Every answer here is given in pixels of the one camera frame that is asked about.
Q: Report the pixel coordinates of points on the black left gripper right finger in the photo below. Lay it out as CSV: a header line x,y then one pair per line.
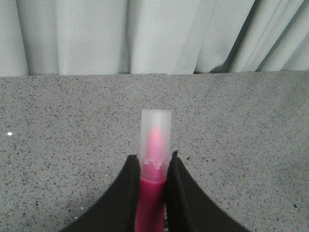
x,y
188,208

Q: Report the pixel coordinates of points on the grey curtain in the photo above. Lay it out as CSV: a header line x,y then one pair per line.
x,y
65,37

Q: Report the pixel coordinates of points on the pink marker pen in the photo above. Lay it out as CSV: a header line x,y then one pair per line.
x,y
154,161

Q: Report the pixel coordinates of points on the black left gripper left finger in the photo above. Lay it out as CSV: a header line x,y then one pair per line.
x,y
116,210

